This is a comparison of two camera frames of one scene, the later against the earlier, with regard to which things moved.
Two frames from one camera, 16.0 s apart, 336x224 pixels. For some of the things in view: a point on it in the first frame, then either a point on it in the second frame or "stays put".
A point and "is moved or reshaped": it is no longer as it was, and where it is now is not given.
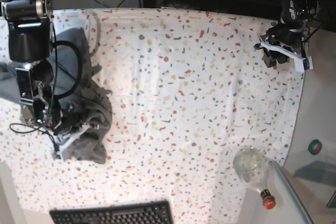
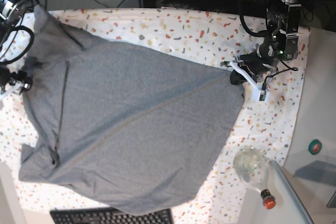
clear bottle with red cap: [251, 163] stays put
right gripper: [280, 34] to [260, 62]
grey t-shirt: [79, 89] is moved or reshaped
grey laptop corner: [332, 202] stays put
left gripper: [62, 123] to [7, 77]
